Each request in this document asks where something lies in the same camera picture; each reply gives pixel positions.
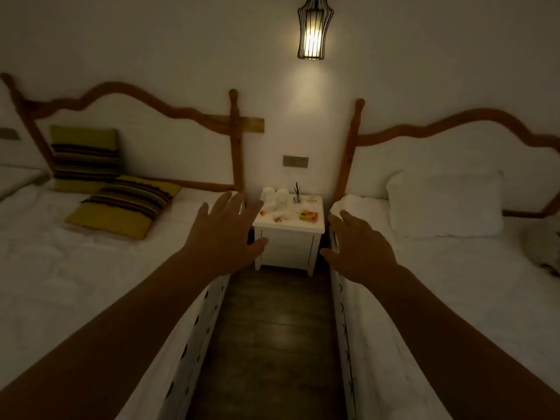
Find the person's right hand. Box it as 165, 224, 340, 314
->
320, 209, 401, 287

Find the person's left hand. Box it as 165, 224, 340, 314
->
181, 191, 270, 278

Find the white nightstand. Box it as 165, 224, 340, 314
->
252, 194, 326, 278

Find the person's left forearm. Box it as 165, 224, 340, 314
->
0, 251, 233, 420

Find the person's right forearm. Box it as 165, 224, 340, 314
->
369, 264, 560, 420

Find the white pillow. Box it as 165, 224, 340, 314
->
386, 169, 505, 239

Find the curved wooden headboard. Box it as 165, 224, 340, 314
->
333, 98, 560, 219
0, 72, 246, 194

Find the striped yellow pillow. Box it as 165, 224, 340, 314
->
48, 125, 121, 195
64, 174, 183, 240

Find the white quilted bed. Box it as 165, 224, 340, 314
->
0, 178, 246, 420
0, 166, 50, 201
328, 194, 560, 420

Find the rumpled light fabric bundle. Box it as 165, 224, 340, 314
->
520, 220, 560, 276

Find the wooden wall plank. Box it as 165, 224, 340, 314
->
205, 114, 265, 134

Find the black cage wall lamp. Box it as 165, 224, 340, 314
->
297, 0, 335, 61

